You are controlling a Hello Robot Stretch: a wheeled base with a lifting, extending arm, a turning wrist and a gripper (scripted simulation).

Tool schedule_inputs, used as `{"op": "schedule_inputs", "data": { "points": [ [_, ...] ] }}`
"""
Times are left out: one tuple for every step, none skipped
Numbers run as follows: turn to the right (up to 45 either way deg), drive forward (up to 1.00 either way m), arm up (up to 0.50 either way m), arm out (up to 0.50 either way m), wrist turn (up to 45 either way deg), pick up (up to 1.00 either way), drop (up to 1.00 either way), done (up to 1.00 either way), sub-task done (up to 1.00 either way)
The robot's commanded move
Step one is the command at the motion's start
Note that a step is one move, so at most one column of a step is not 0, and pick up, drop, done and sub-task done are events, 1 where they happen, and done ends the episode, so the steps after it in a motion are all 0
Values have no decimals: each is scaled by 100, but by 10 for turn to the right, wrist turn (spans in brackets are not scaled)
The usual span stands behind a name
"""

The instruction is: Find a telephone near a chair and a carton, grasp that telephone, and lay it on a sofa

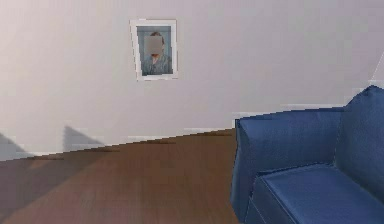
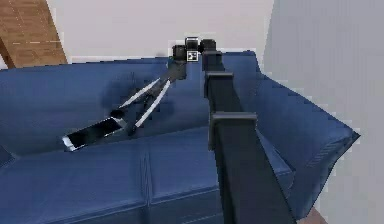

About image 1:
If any blue sofa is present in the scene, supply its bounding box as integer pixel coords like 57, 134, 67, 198
229, 84, 384, 224

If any white framed portrait picture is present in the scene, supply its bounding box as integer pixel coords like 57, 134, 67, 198
129, 18, 179, 82

